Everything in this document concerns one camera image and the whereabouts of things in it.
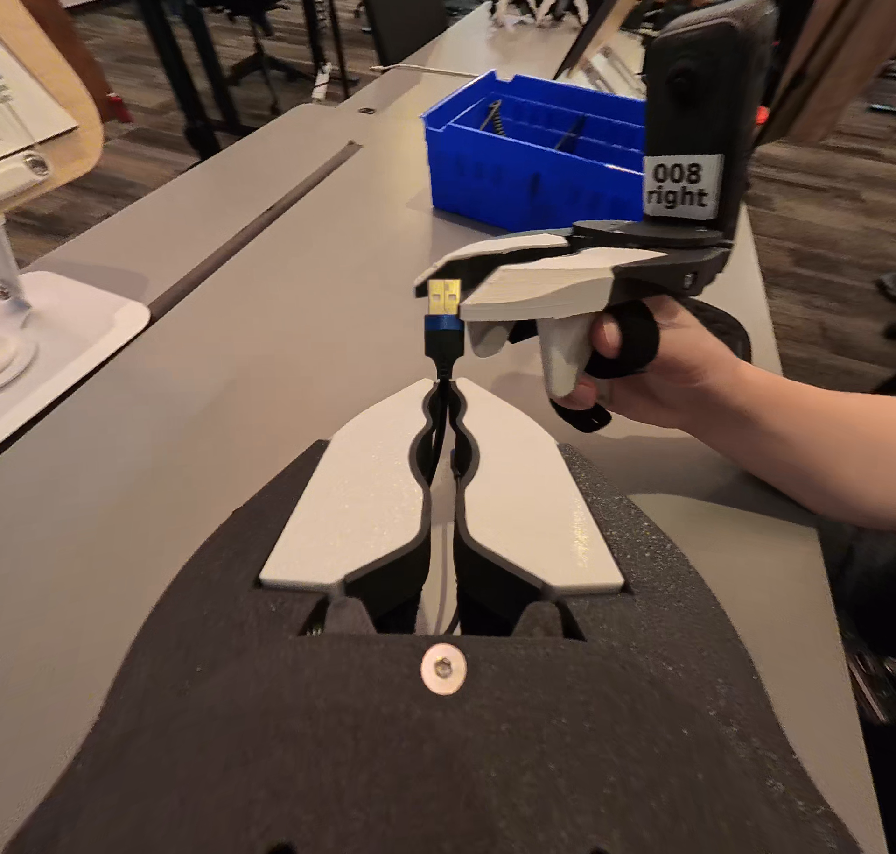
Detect blue plastic bin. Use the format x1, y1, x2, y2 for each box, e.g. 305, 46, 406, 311
420, 71, 648, 233

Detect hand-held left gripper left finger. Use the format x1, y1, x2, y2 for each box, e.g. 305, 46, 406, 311
259, 376, 438, 596

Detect black pedestal panel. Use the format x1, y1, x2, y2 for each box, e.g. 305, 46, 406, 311
350, 0, 449, 67

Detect person's dark trousers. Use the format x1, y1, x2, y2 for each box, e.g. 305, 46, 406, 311
819, 525, 896, 729

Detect black usb cable blue plugs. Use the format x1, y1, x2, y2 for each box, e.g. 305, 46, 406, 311
419, 277, 469, 636

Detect black desk frame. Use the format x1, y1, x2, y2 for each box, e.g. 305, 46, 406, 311
122, 0, 242, 162

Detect person's right forearm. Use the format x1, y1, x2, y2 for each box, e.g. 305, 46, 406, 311
689, 357, 896, 533

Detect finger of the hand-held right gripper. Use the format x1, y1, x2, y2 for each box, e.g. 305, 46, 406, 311
413, 232, 573, 286
458, 247, 669, 324

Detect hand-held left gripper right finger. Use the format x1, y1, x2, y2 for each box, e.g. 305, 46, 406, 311
450, 376, 626, 599

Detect white cable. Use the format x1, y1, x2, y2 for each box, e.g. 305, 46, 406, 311
370, 63, 484, 79

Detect white stand with wooden board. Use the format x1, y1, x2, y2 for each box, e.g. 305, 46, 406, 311
553, 0, 896, 144
0, 0, 151, 443

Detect person's right hand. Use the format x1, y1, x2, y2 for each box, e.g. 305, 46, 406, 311
552, 297, 753, 435

